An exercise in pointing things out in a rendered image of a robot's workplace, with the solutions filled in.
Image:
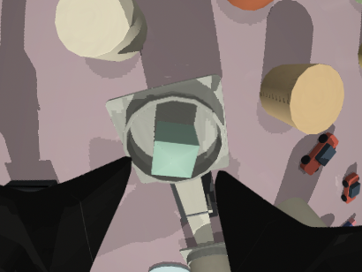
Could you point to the pink and blue eraser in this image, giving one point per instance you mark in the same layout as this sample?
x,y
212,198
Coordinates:
x,y
350,222

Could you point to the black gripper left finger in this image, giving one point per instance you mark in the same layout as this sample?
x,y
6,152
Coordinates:
x,y
62,227

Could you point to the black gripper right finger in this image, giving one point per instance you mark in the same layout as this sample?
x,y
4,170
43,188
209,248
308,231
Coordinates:
x,y
262,238

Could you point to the red toy car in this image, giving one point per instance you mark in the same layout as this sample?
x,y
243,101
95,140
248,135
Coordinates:
x,y
351,188
321,154

